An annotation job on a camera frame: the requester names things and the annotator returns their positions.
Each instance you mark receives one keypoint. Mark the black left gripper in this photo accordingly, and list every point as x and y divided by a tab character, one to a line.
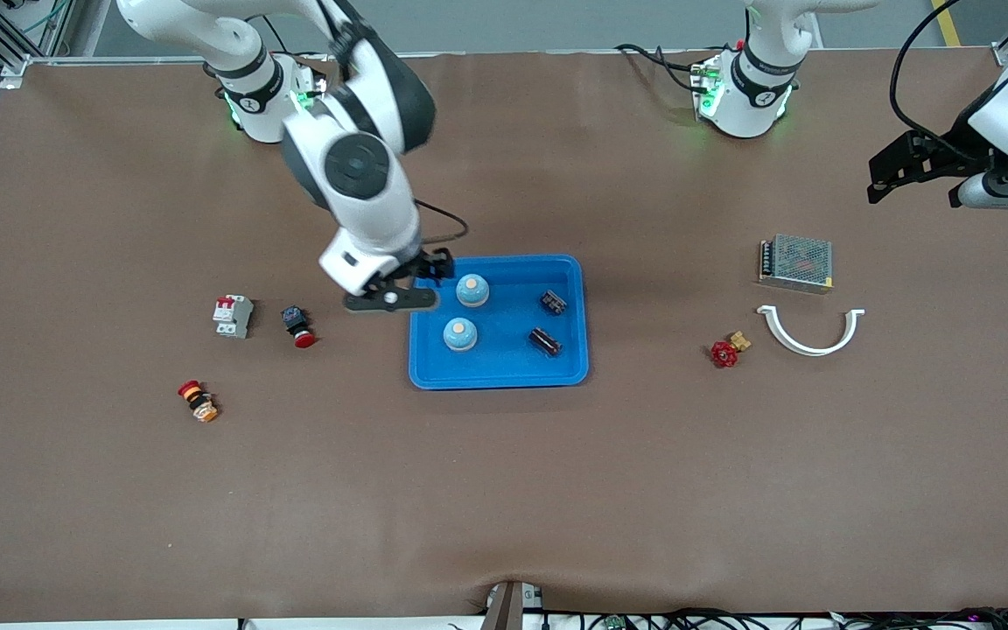
950	146

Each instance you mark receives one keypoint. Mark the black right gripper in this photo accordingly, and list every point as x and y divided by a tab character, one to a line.
426	265

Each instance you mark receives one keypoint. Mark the blue call bell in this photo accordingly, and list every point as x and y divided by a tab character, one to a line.
472	291
460	334

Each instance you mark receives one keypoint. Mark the small black electrolytic capacitor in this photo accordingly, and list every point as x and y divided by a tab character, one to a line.
554	303

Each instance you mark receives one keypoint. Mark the large black electrolytic capacitor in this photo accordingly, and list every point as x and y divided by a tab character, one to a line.
545	341

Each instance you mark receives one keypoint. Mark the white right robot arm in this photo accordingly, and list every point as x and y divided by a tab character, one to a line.
377	219

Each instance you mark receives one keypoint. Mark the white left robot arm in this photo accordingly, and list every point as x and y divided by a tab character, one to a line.
753	105

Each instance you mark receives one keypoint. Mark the blue plastic tray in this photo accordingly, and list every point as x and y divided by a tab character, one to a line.
504	363

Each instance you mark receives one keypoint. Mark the metal mesh power supply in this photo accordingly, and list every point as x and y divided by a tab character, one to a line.
797	262

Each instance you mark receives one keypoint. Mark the black red mushroom push button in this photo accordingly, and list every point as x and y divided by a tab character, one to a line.
296	322

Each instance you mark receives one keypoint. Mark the white curved plastic clamp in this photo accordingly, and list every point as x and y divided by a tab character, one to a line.
812	351

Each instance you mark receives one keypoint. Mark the white circuit breaker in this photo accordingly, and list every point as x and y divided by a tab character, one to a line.
233	317

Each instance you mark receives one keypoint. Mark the brown table mat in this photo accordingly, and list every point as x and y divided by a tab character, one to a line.
504	507

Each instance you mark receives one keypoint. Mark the red yellow emergency stop button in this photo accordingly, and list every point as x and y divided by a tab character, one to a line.
198	401

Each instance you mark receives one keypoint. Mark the metal table clamp bracket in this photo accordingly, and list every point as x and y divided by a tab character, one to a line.
513	608

